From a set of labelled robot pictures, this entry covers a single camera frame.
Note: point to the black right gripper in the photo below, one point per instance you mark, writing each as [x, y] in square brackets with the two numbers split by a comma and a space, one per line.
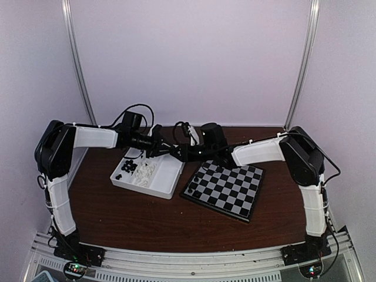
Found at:
[185, 155]

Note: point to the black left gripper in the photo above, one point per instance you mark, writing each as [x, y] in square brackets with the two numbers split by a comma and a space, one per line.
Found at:
[157, 145]

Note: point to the white compartment tray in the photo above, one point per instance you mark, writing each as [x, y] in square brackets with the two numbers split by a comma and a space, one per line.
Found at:
[155, 176]

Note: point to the black silver chessboard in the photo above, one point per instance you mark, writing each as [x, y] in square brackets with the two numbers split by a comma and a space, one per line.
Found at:
[230, 192]

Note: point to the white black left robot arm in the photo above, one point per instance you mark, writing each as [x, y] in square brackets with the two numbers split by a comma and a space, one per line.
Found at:
[53, 156]

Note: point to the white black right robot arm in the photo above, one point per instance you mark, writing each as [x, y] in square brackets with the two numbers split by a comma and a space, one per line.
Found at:
[304, 160]

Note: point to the white chess piece pile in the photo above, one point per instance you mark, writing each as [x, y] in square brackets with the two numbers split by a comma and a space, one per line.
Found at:
[144, 173]

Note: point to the black chess piece pile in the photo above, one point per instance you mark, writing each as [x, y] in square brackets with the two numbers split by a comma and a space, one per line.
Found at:
[128, 166]

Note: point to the left round circuit board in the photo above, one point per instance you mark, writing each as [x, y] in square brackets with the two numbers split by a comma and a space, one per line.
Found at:
[73, 270]

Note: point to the round circuit board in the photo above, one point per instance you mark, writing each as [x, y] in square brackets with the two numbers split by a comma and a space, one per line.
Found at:
[73, 270]
[311, 271]

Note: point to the right round circuit board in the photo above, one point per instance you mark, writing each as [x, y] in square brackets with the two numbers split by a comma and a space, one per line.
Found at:
[311, 271]

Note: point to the blue plastic basket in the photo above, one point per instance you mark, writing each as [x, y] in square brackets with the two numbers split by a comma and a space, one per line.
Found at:
[44, 276]

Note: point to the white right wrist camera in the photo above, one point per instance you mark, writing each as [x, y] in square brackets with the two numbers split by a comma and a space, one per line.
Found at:
[194, 139]

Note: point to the aluminium front rail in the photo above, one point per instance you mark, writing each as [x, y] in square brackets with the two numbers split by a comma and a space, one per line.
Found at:
[266, 264]

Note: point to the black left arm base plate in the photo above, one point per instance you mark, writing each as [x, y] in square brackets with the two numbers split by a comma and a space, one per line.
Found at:
[88, 255]

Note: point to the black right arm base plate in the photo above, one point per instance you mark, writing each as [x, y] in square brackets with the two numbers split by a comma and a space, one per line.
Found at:
[300, 253]

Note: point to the left aluminium frame post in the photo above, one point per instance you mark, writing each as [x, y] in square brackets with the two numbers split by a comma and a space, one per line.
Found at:
[67, 15]

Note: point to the aluminium frame post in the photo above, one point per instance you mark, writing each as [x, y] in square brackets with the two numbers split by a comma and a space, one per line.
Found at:
[67, 15]
[311, 32]

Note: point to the right aluminium frame post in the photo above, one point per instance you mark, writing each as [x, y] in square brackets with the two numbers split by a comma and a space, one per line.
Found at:
[311, 32]

